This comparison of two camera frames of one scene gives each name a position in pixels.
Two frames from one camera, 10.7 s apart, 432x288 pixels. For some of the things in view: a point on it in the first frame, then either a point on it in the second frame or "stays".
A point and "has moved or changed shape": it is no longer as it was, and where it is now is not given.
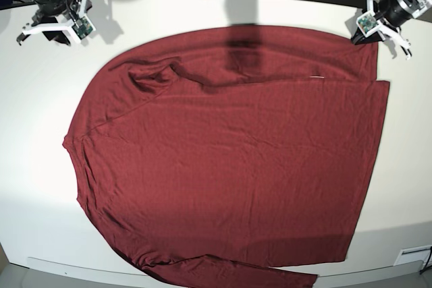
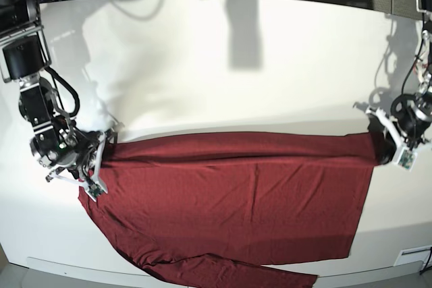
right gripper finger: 358,38 -> 385,144
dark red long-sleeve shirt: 227,158 has moved or changed shape
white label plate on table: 416,253 stays
